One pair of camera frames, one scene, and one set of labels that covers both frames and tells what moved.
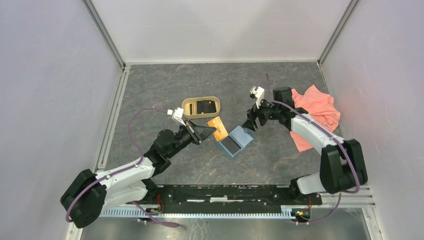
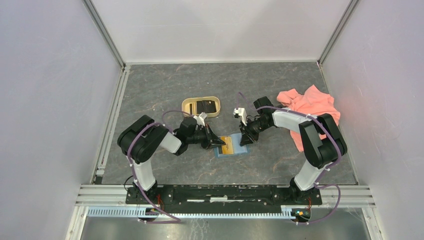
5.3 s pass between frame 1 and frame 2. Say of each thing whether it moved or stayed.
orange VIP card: moved
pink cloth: stayed
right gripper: moved
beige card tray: stayed
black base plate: stayed
